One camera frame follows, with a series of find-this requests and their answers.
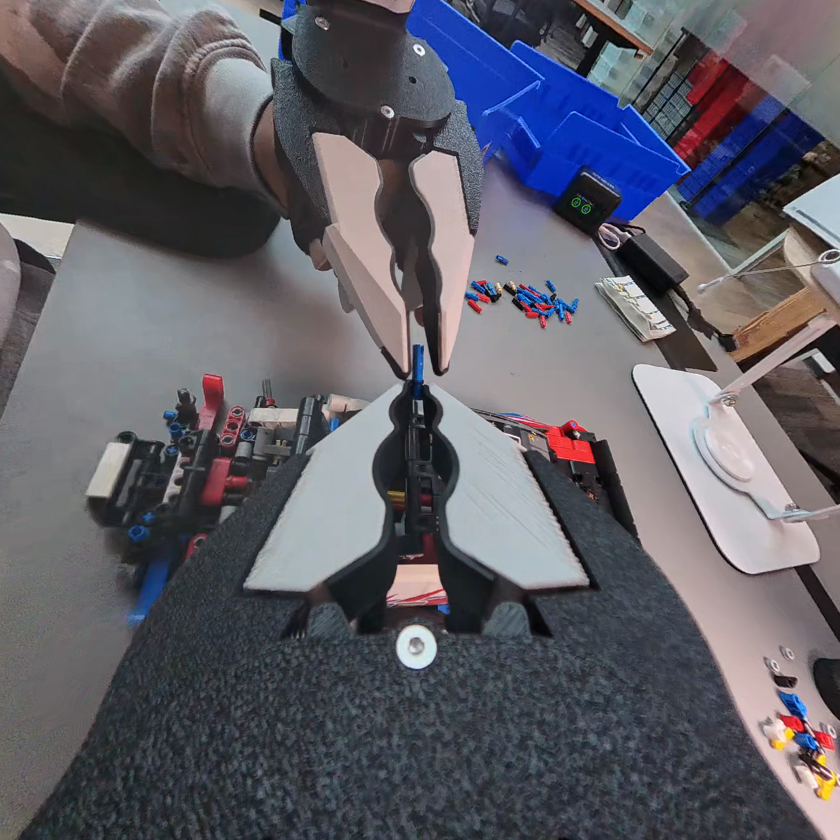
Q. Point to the white stand bracket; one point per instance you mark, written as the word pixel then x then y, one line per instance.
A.
pixel 728 453

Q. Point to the stack of blue crates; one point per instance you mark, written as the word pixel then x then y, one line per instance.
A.
pixel 754 170

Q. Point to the wooden board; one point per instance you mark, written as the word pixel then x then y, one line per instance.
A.
pixel 774 328

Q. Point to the black charger with green lights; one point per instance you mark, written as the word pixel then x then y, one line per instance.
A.
pixel 590 190

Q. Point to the person's black clothing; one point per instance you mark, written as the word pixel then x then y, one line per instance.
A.
pixel 98 184

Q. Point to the black power adapter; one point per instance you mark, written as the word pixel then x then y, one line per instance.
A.
pixel 649 259

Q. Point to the toy brick race car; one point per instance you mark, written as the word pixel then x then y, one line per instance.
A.
pixel 216 459

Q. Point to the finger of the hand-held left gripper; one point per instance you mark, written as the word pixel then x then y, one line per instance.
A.
pixel 453 262
pixel 351 216

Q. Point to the pile of assorted toy pieces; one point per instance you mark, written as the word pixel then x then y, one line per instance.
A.
pixel 797 735

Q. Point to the pile of small toy pins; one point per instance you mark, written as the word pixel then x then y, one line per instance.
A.
pixel 533 299

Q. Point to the blue plastic bin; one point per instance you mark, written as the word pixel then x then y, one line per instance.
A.
pixel 472 52
pixel 590 164

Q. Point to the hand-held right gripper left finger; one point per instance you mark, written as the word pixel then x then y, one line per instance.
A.
pixel 315 518

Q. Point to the blue toy pin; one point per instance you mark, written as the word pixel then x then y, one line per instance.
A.
pixel 418 362

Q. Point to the black toy tire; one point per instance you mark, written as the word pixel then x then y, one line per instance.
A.
pixel 830 682

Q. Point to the stack of red crates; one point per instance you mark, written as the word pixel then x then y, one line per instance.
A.
pixel 715 111

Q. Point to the person's left hand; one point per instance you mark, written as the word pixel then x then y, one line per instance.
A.
pixel 268 164

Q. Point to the black toy beam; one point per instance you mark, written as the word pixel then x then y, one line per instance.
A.
pixel 417 459

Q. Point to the person's left forearm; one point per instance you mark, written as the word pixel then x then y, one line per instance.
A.
pixel 131 79

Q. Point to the folded paper booklet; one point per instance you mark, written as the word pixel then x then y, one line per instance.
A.
pixel 633 305

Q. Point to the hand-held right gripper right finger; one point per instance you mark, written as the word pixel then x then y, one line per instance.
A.
pixel 505 512

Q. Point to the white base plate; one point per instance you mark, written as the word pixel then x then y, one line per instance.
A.
pixel 676 420

